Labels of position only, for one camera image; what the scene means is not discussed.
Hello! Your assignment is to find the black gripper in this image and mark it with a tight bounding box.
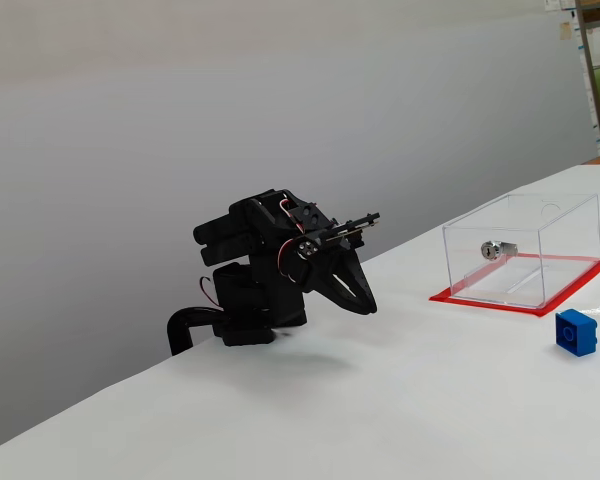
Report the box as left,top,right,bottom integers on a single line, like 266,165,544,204
278,219,379,317

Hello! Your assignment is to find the blue lego brick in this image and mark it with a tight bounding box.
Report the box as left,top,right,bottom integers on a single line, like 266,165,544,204
554,308,599,358

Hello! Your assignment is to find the transparent plastic box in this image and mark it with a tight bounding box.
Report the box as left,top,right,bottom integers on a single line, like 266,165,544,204
441,192,600,310

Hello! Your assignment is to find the red tape rectangle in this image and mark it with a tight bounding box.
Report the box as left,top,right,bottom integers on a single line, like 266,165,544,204
428,253,600,318

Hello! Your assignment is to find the silver cam lock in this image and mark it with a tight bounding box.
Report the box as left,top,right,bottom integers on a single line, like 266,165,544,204
480,240,519,261

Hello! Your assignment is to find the black table clamp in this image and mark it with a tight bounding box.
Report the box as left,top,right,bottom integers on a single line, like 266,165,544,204
167,307,226,357

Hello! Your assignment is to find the red white wrist servo cable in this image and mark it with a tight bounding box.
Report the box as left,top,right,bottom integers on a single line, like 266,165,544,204
276,238,301,275

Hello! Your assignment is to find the red black forearm servo cable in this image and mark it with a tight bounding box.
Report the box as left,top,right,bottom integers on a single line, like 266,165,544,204
277,198,306,234

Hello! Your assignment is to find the red white base servo cable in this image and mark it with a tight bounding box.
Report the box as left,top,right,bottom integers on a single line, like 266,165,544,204
198,276,222,307

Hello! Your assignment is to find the grey metal shelf frame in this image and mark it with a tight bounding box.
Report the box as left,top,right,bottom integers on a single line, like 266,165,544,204
573,0,600,156

